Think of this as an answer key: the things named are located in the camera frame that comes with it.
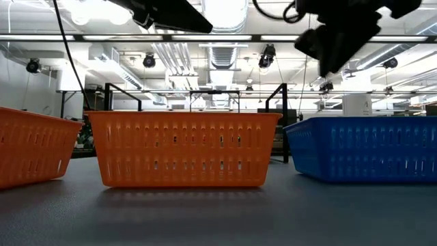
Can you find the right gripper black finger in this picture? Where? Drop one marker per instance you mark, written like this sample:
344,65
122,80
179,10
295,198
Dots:
341,44

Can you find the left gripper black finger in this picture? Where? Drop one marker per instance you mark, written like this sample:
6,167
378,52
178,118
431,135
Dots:
181,15

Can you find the blue plastic slotted basket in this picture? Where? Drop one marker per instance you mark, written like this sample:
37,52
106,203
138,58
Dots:
362,152

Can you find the orange plastic slotted basket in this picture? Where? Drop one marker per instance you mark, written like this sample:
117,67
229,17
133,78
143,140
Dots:
30,147
184,153

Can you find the black ceiling spotlight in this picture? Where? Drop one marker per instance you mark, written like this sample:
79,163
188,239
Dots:
267,56
390,63
33,65
326,86
149,61

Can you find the white cabinet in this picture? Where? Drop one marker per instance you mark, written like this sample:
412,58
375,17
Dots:
356,106

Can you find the blue-grey table mat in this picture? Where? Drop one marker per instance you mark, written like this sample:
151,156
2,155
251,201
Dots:
218,218

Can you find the silver ventilation duct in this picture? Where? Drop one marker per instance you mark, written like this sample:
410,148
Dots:
223,20

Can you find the black metal shelf side frame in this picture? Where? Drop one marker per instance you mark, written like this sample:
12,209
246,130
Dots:
106,99
285,102

